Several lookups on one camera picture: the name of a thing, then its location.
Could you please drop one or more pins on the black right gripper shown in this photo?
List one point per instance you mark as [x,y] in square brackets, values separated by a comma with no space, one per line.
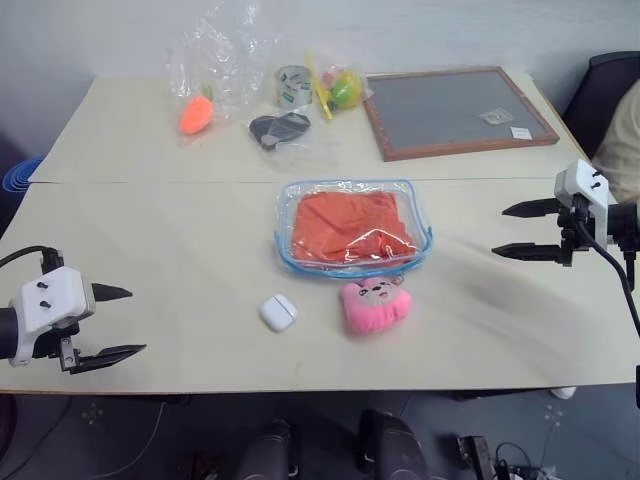
[575,235]

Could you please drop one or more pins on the black office chair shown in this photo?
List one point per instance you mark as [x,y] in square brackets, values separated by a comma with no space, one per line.
[587,95]

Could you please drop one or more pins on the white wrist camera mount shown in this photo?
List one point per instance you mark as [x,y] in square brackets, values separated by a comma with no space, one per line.
[47,302]
[585,185]

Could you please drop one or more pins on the orange-red cloth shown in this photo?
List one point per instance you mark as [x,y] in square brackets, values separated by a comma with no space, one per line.
[345,225]

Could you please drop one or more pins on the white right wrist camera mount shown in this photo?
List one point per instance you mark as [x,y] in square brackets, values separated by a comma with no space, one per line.
[585,185]

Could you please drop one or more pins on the white earbud case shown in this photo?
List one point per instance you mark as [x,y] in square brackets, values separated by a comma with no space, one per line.
[278,312]

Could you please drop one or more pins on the wood-framed grey board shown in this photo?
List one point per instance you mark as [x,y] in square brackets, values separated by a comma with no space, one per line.
[445,110]

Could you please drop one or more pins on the person in beige clothes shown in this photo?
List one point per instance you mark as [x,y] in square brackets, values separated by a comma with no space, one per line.
[622,145]

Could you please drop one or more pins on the clear tape roll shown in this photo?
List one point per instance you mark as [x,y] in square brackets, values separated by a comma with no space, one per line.
[292,85]

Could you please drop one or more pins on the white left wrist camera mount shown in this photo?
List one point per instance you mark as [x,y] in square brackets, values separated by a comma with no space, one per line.
[47,302]

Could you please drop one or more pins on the small clear packet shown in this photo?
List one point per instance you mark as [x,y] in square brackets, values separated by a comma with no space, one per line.
[493,117]

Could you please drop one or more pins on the black pouch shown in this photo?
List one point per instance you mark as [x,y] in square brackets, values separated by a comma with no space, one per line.
[280,130]

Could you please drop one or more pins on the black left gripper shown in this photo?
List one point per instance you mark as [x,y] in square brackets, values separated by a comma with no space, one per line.
[54,345]

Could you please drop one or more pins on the clear pouch with orange cloth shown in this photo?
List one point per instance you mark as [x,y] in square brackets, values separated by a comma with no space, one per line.
[310,270]

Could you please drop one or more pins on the dark rounded shape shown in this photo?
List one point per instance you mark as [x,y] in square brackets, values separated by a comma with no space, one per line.
[267,452]
[392,447]

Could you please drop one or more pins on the large clear plastic bag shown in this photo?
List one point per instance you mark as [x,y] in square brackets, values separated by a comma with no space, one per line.
[220,55]

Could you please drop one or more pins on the pink plush toy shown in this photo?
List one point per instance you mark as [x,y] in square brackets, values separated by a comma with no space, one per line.
[375,307]

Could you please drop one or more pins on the blue ribbed stool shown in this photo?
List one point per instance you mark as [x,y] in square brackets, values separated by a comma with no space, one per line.
[17,175]

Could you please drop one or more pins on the small white label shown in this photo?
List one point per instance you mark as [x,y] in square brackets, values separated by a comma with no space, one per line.
[521,133]

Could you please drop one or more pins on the clear flat plastic bag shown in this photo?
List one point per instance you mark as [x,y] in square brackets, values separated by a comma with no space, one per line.
[310,155]

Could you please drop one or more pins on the green yellow toy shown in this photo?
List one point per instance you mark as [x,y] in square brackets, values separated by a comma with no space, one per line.
[346,89]

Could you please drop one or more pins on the orange carrot plush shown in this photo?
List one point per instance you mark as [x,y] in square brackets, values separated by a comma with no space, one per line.
[196,115]

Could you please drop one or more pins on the black floor device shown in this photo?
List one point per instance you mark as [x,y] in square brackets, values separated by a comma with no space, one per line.
[475,457]

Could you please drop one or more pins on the yellow-strip clear zip bag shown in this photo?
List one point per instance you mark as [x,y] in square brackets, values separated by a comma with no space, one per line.
[322,95]

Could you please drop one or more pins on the white shoe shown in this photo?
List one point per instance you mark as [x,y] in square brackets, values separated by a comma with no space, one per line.
[563,392]

